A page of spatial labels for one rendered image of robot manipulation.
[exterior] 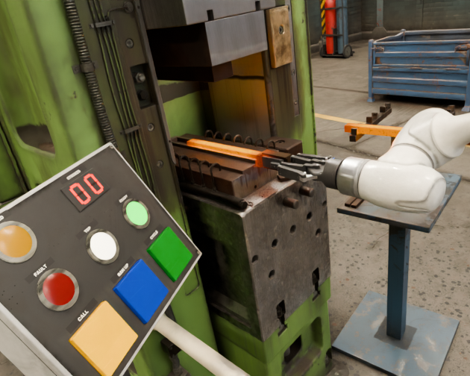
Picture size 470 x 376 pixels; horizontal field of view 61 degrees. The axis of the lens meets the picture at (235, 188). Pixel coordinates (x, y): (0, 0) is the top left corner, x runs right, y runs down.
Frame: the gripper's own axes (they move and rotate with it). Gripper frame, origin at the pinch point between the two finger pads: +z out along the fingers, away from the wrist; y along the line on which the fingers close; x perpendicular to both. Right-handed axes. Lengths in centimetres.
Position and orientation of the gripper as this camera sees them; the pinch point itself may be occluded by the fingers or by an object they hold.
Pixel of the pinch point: (276, 160)
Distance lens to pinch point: 107.0
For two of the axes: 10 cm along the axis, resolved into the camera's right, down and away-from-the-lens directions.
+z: -7.1, -2.1, 6.7
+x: -1.5, -8.9, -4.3
